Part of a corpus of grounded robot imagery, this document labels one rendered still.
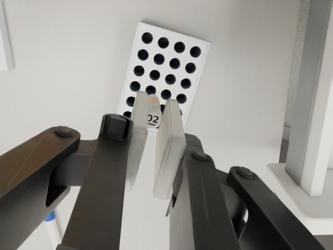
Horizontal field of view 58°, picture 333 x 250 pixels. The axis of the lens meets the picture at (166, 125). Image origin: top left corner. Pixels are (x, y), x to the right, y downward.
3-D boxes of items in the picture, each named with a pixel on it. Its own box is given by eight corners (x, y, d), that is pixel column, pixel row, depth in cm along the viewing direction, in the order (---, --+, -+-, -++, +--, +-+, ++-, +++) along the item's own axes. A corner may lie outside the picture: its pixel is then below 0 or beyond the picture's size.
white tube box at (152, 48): (178, 130, 41) (180, 141, 38) (117, 115, 40) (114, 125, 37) (205, 40, 37) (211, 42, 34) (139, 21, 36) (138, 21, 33)
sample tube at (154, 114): (158, 109, 23) (159, 131, 19) (142, 105, 23) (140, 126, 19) (162, 94, 23) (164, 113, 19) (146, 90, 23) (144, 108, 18)
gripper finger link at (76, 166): (115, 199, 11) (34, 183, 11) (125, 145, 16) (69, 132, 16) (124, 164, 11) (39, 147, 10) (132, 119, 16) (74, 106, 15)
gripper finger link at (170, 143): (170, 138, 12) (187, 142, 12) (167, 96, 19) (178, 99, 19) (152, 199, 13) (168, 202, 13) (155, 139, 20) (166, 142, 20)
